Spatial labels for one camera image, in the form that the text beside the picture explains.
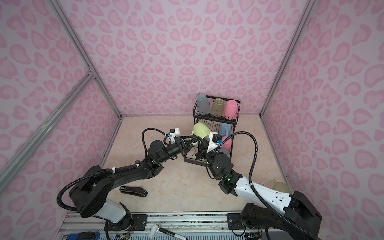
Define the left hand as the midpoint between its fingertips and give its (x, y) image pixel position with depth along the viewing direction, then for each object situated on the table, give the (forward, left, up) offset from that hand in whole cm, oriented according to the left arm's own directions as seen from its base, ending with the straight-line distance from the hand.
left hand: (198, 139), depth 70 cm
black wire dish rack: (+19, -10, -6) cm, 22 cm away
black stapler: (-15, +35, -27) cm, 47 cm away
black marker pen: (-32, +19, -25) cm, 45 cm away
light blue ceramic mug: (+21, -18, -19) cm, 33 cm away
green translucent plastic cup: (+27, -12, -4) cm, 30 cm away
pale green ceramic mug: (+6, -1, 0) cm, 6 cm away
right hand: (+1, +1, 0) cm, 1 cm away
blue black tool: (-34, +53, -27) cm, 69 cm away
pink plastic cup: (+23, -19, -3) cm, 30 cm away
